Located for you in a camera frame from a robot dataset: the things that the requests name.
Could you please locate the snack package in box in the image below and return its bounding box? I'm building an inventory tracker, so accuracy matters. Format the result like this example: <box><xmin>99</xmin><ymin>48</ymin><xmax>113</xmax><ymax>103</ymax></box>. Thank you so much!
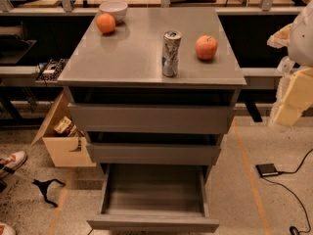
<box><xmin>54</xmin><ymin>116</ymin><xmax>72</xmax><ymax>134</ymax></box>

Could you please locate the grey top drawer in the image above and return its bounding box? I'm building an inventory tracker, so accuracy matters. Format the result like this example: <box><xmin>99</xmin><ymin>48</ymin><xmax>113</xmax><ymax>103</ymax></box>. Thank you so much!
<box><xmin>68</xmin><ymin>103</ymin><xmax>233</xmax><ymax>134</ymax></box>

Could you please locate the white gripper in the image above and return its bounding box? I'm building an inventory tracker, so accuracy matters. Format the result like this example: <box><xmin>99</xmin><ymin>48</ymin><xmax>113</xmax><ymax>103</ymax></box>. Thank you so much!
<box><xmin>267</xmin><ymin>4</ymin><xmax>313</xmax><ymax>127</ymax></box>

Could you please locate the black pedal cable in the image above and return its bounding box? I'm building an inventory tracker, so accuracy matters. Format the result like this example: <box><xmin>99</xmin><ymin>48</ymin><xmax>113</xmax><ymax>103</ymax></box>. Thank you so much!
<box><xmin>260</xmin><ymin>147</ymin><xmax>313</xmax><ymax>235</ymax></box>

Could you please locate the grey drawer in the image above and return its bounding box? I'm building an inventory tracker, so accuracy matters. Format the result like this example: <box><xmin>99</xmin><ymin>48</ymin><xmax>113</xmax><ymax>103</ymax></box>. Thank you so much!
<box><xmin>68</xmin><ymin>103</ymin><xmax>233</xmax><ymax>134</ymax></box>
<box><xmin>87</xmin><ymin>164</ymin><xmax>219</xmax><ymax>233</ymax></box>
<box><xmin>86</xmin><ymin>143</ymin><xmax>220</xmax><ymax>165</ymax></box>

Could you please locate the clear sanitizer bottle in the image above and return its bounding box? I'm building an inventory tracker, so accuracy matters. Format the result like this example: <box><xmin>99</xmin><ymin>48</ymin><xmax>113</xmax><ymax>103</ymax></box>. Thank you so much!
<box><xmin>277</xmin><ymin>56</ymin><xmax>295</xmax><ymax>75</ymax></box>

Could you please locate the black mouse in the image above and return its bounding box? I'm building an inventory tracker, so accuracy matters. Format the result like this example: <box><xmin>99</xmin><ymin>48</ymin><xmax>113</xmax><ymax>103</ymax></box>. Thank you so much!
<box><xmin>290</xmin><ymin>226</ymin><xmax>299</xmax><ymax>235</ymax></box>

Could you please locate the cardboard box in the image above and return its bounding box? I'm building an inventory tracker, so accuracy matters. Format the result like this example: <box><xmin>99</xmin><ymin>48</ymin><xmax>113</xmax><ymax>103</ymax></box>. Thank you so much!
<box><xmin>31</xmin><ymin>92</ymin><xmax>96</xmax><ymax>167</ymax></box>

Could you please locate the black foot pedal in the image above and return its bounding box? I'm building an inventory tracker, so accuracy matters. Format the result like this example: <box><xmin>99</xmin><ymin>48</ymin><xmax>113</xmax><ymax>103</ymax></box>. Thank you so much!
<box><xmin>255</xmin><ymin>164</ymin><xmax>279</xmax><ymax>177</ymax></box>

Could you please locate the grey drawer cabinet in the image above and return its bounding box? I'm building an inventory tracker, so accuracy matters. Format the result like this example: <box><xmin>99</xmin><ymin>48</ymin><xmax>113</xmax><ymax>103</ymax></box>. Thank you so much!
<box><xmin>57</xmin><ymin>6</ymin><xmax>247</xmax><ymax>234</ymax></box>

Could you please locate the white bowl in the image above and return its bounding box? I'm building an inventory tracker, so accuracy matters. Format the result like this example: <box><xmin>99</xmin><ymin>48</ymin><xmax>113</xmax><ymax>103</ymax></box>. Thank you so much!
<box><xmin>99</xmin><ymin>1</ymin><xmax>128</xmax><ymax>24</ymax></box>

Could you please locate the black grabber tool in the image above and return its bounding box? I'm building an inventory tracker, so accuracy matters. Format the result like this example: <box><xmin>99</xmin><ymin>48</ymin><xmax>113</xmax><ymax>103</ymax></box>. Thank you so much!
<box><xmin>0</xmin><ymin>166</ymin><xmax>67</xmax><ymax>209</ymax></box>

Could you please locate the black white notebook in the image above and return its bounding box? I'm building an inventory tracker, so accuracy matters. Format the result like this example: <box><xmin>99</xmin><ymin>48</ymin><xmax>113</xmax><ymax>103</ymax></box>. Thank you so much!
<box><xmin>37</xmin><ymin>59</ymin><xmax>67</xmax><ymax>81</ymax></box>

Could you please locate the grey bottom drawer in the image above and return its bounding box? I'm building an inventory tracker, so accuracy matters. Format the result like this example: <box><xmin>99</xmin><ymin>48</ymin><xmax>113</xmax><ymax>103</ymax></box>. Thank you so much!
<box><xmin>87</xmin><ymin>164</ymin><xmax>219</xmax><ymax>233</ymax></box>

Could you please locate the white red sneaker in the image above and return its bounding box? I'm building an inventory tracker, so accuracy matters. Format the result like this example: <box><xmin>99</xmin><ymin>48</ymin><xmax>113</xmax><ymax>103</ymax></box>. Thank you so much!
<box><xmin>0</xmin><ymin>151</ymin><xmax>27</xmax><ymax>169</ymax></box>

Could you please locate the red apple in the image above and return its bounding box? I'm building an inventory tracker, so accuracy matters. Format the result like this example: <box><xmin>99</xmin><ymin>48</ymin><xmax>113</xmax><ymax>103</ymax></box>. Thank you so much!
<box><xmin>195</xmin><ymin>35</ymin><xmax>218</xmax><ymax>61</ymax></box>

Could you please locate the grey middle drawer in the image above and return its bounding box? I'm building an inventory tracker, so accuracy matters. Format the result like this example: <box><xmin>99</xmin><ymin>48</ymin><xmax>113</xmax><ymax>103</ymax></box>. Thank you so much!
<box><xmin>86</xmin><ymin>143</ymin><xmax>220</xmax><ymax>165</ymax></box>

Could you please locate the orange fruit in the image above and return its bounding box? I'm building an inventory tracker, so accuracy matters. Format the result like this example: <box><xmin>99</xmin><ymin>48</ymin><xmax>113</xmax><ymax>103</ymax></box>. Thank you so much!
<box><xmin>96</xmin><ymin>14</ymin><xmax>115</xmax><ymax>34</ymax></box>

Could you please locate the silver blue redbull can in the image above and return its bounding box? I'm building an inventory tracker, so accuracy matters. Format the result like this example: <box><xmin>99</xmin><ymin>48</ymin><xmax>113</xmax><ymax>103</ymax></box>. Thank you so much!
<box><xmin>161</xmin><ymin>30</ymin><xmax>182</xmax><ymax>77</ymax></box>

